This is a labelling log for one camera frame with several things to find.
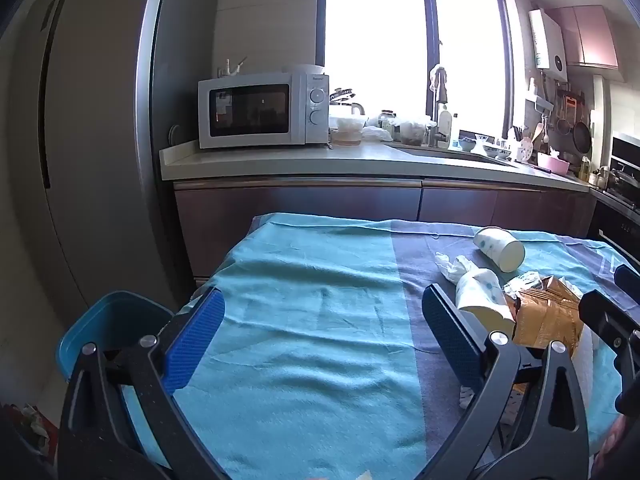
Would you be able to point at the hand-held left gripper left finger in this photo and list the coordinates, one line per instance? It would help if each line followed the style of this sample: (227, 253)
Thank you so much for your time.
(200, 340)

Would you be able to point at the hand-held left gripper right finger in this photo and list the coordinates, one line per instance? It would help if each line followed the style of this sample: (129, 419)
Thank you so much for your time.
(450, 332)

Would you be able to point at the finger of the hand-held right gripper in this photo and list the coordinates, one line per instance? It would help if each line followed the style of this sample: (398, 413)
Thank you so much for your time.
(602, 312)
(627, 277)

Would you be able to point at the crushed white dotted paper cup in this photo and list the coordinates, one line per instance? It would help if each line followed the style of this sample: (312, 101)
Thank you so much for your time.
(480, 295)

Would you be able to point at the gold foil snack wrapper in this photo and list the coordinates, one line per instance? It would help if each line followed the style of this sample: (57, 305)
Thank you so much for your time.
(545, 315)

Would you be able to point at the white tissue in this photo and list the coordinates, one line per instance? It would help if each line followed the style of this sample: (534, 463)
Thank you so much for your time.
(467, 396)
(452, 267)

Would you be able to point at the green and clear plastic wrapper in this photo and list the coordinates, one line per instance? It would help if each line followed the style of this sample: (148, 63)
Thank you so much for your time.
(522, 281)

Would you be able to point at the blue plastic bin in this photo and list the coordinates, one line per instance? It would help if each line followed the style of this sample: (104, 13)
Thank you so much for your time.
(115, 310)

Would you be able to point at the person's right hand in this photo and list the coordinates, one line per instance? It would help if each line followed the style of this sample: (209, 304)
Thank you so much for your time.
(616, 435)

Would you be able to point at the black built-in oven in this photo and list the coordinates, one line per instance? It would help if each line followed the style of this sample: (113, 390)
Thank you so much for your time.
(617, 225)

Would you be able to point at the cooking pot on stove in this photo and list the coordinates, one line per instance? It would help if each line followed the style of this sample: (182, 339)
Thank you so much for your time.
(620, 180)

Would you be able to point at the teal and grey tablecloth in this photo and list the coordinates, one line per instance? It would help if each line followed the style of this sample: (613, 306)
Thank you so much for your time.
(310, 310)

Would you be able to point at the oil bottle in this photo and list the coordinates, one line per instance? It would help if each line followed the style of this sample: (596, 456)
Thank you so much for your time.
(584, 169)

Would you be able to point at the pink basin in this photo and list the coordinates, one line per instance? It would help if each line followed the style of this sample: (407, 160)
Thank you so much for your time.
(554, 164)

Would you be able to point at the hanging black frying pan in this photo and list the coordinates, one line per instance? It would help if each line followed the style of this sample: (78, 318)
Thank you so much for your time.
(582, 136)

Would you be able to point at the white dotted utensil holder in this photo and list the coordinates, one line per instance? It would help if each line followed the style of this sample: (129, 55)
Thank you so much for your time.
(523, 150)

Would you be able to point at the dark brown base cabinets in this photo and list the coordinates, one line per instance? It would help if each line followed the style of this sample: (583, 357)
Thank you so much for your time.
(310, 210)

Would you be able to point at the kitchen sink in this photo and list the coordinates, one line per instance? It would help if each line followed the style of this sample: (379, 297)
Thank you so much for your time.
(450, 154)

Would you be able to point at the white plastic bag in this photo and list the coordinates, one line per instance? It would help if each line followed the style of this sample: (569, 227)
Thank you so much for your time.
(32, 420)

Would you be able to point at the group of small bowls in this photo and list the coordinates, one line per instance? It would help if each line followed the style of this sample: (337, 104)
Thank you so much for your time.
(482, 146)

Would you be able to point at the beige kitchen countertop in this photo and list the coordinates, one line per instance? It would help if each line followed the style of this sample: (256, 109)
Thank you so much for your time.
(300, 160)

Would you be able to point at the clear plastic bags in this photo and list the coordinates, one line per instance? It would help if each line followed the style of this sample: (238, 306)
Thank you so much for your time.
(412, 130)

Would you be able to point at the white soap bottle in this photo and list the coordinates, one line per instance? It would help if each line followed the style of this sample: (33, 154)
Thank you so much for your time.
(445, 125)

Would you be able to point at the glass jar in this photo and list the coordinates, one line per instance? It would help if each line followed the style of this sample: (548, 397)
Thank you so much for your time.
(386, 120)

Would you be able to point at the grey refrigerator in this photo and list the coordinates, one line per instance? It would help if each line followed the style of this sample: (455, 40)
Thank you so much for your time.
(100, 135)

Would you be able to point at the white microwave oven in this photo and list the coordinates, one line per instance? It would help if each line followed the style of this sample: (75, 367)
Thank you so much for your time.
(260, 110)

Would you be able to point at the kitchen faucet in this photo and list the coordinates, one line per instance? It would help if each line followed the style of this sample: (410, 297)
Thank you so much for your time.
(441, 90)

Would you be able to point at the white water heater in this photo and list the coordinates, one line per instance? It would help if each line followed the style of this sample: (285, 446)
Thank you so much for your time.
(547, 42)

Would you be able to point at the glass kettle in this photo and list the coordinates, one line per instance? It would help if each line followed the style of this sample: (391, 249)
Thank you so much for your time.
(347, 102)

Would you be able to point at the kitchen window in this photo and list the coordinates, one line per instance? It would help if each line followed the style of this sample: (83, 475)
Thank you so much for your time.
(375, 35)

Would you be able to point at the wall utensil rack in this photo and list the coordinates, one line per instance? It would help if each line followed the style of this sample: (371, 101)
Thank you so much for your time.
(539, 95)

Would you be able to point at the pink wall cabinet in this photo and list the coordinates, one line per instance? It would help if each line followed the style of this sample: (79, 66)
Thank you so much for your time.
(592, 35)

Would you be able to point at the white wall socket adapter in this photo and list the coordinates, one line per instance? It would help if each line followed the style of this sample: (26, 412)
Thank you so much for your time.
(231, 67)

